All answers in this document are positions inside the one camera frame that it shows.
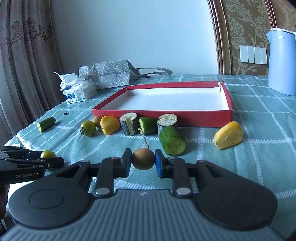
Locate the green cucumber chunk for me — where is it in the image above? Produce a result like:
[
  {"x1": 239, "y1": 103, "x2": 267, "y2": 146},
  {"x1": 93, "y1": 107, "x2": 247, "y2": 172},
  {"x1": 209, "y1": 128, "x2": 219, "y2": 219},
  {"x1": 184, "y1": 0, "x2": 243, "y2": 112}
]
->
[{"x1": 159, "y1": 126, "x2": 187, "y2": 156}]

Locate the green tomato round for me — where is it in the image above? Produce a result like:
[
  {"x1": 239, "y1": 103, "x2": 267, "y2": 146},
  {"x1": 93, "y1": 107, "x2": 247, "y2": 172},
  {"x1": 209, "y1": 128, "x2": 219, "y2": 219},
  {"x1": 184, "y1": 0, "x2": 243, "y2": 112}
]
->
[{"x1": 40, "y1": 150, "x2": 56, "y2": 159}]

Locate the brown longan with stem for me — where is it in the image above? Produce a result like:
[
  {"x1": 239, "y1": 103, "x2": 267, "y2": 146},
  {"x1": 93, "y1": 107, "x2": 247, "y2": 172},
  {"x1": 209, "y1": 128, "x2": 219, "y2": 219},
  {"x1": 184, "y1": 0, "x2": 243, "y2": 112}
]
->
[{"x1": 132, "y1": 135, "x2": 155, "y2": 170}]

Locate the yellow jackfruit piece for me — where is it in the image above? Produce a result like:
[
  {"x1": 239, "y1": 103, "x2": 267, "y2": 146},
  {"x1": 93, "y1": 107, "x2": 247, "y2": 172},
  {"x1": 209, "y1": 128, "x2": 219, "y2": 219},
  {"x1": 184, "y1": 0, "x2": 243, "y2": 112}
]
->
[
  {"x1": 213, "y1": 121, "x2": 243, "y2": 150},
  {"x1": 100, "y1": 115, "x2": 120, "y2": 135}
]

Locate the green tomato with calyx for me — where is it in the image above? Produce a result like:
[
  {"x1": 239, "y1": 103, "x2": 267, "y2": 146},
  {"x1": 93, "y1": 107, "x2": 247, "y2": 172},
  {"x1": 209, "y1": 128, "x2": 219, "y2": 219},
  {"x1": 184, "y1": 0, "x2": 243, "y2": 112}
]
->
[{"x1": 80, "y1": 120, "x2": 96, "y2": 137}]

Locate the dark sugarcane chunk whole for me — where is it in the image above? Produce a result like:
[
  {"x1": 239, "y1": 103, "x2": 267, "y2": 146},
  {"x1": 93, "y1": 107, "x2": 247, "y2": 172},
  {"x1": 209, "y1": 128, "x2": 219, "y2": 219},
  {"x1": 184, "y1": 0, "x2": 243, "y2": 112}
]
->
[{"x1": 157, "y1": 113, "x2": 178, "y2": 135}]

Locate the small green cucumber slice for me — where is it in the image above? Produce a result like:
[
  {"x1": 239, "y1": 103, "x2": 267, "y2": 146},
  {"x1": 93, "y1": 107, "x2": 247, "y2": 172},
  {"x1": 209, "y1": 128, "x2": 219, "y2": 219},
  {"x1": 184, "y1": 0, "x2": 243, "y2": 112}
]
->
[{"x1": 139, "y1": 117, "x2": 158, "y2": 135}]

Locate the dark sugarcane chunk bitten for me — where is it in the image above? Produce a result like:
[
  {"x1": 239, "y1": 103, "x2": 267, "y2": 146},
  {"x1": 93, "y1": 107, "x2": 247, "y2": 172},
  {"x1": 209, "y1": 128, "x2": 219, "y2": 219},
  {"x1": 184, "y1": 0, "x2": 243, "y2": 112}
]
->
[{"x1": 119, "y1": 113, "x2": 139, "y2": 136}]

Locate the brown longan without stem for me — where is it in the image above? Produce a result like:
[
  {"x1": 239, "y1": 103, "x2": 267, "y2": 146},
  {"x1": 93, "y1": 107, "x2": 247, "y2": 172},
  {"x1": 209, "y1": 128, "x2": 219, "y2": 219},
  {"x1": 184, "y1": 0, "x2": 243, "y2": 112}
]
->
[{"x1": 92, "y1": 116, "x2": 102, "y2": 129}]

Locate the cucumber end piece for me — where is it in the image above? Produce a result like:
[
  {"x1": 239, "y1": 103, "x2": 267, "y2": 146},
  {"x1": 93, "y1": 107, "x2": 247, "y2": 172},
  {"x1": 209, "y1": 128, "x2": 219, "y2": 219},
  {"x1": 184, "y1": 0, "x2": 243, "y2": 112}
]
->
[{"x1": 37, "y1": 117, "x2": 56, "y2": 133}]

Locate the red shallow cardboard tray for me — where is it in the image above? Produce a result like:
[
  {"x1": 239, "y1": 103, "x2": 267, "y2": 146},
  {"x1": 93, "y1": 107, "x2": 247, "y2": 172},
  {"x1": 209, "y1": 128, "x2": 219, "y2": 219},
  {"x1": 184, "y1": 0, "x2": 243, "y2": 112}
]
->
[{"x1": 92, "y1": 81, "x2": 233, "y2": 128}]

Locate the brown patterned curtain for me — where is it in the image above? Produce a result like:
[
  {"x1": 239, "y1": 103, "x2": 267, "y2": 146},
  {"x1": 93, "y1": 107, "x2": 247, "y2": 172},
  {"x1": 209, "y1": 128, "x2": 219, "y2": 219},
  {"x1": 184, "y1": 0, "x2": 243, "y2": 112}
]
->
[{"x1": 1, "y1": 1, "x2": 64, "y2": 141}]

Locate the white tissue pack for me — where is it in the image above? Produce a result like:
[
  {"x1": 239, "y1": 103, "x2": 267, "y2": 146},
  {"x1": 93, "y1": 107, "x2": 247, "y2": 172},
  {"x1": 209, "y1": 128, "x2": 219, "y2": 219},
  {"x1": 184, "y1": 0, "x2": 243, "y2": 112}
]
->
[{"x1": 54, "y1": 72, "x2": 97, "y2": 104}]

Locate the teal plaid tablecloth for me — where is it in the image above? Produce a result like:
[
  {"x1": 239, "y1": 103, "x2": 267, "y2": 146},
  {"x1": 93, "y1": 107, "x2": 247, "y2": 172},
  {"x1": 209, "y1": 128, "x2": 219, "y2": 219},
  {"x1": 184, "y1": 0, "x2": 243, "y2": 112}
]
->
[{"x1": 8, "y1": 75, "x2": 295, "y2": 237}]

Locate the grey patterned gift bag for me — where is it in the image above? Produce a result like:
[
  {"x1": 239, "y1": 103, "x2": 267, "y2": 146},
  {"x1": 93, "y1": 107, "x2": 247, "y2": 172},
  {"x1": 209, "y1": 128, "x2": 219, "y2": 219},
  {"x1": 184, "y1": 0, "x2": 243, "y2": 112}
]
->
[{"x1": 78, "y1": 60, "x2": 173, "y2": 90}]

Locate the light blue electric kettle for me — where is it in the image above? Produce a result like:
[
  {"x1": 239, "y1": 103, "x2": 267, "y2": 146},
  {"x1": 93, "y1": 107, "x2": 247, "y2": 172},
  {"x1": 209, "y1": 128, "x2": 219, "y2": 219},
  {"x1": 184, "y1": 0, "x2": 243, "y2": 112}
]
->
[{"x1": 266, "y1": 28, "x2": 296, "y2": 96}]

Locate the white wall switch panel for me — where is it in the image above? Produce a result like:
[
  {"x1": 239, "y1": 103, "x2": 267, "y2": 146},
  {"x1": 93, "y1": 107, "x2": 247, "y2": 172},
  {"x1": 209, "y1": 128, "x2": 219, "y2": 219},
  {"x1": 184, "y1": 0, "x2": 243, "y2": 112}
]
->
[{"x1": 239, "y1": 46, "x2": 267, "y2": 65}]

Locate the gold ornate wall frame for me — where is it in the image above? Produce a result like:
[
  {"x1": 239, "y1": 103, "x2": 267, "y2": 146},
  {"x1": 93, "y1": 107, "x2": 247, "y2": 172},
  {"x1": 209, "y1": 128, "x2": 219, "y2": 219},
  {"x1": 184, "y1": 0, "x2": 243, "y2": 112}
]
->
[{"x1": 208, "y1": 0, "x2": 295, "y2": 76}]

